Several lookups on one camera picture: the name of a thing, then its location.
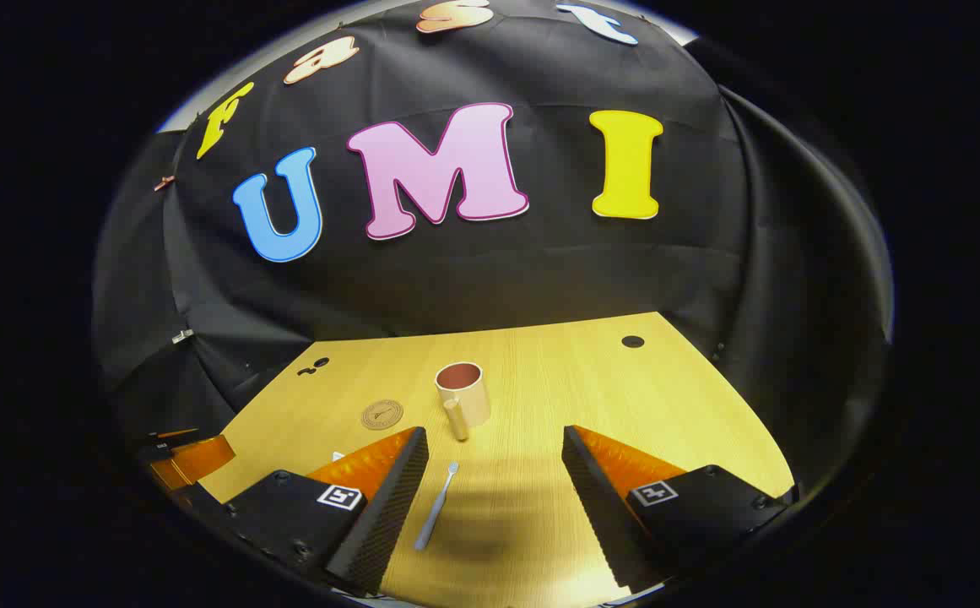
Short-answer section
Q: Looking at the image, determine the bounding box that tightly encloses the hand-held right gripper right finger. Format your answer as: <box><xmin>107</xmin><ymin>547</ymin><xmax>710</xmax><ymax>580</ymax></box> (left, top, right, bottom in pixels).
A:
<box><xmin>561</xmin><ymin>425</ymin><xmax>799</xmax><ymax>594</ymax></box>

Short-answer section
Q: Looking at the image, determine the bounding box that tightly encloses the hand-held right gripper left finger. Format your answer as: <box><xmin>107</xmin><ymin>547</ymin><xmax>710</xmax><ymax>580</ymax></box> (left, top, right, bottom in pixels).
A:
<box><xmin>194</xmin><ymin>426</ymin><xmax>430</xmax><ymax>596</ymax></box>

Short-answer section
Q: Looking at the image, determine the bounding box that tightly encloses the white toothbrush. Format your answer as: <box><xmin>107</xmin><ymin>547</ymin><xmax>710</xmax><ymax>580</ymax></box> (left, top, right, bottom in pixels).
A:
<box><xmin>414</xmin><ymin>461</ymin><xmax>460</xmax><ymax>551</ymax></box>

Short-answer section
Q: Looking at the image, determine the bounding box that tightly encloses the round wooden coaster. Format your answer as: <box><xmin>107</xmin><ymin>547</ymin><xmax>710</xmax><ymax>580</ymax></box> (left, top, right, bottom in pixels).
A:
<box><xmin>360</xmin><ymin>399</ymin><xmax>405</xmax><ymax>432</ymax></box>

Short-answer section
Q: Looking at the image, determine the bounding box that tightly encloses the beige cup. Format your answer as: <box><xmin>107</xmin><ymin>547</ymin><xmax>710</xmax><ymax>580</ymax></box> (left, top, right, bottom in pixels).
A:
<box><xmin>434</xmin><ymin>361</ymin><xmax>492</xmax><ymax>442</ymax></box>

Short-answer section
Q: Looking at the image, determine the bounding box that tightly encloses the wooden desktop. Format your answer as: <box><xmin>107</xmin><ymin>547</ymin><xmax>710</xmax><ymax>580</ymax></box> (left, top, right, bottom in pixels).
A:
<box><xmin>198</xmin><ymin>311</ymin><xmax>797</xmax><ymax>608</ymax></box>

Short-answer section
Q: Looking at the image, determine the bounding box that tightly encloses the black backdrop cloth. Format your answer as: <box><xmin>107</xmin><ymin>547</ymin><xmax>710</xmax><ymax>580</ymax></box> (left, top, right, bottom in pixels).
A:
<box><xmin>91</xmin><ymin>0</ymin><xmax>894</xmax><ymax>499</ymax></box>

